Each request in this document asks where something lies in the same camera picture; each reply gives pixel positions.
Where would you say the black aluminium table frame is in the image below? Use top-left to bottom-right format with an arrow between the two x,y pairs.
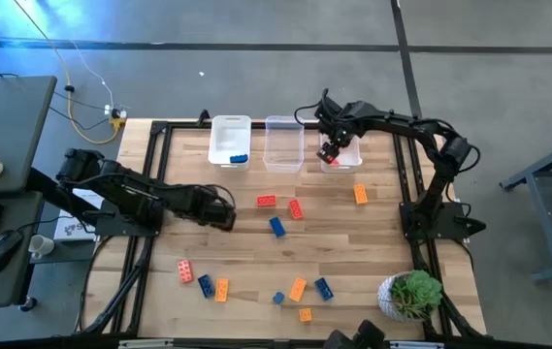
74,109 -> 488,349

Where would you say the white patterned plant pot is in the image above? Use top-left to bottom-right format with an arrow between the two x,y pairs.
376,271 -> 425,324

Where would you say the thin white cable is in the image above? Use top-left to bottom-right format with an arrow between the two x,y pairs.
68,39 -> 114,112

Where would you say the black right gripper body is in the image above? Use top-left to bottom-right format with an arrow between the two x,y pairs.
314,100 -> 369,146

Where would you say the small white mug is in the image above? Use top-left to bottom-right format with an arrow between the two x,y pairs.
27,234 -> 56,260

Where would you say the white plastic bin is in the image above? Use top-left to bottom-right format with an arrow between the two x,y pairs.
207,114 -> 252,173
318,130 -> 364,175

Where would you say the black floor cable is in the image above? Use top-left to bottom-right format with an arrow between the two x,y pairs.
48,85 -> 112,132

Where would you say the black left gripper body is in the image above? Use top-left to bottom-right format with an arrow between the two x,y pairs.
177,186 -> 232,222

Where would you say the blue-grey metal table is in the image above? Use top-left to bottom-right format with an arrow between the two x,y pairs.
498,133 -> 552,284

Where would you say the black handheld device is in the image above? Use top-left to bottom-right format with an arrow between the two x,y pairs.
322,319 -> 388,349

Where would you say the white printed paper box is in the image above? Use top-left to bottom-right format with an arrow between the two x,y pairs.
53,187 -> 105,242

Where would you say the yellow power cable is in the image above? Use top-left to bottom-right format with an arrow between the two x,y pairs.
11,0 -> 126,145

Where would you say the black computer mouse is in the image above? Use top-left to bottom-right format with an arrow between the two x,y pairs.
0,229 -> 24,275

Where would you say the clear plastic bin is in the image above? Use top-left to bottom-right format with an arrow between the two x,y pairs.
262,114 -> 306,175

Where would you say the green succulent plant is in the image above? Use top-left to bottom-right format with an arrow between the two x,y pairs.
390,270 -> 444,321

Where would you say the silver aluminium bracket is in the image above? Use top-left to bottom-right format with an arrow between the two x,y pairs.
118,338 -> 175,349
389,340 -> 445,349

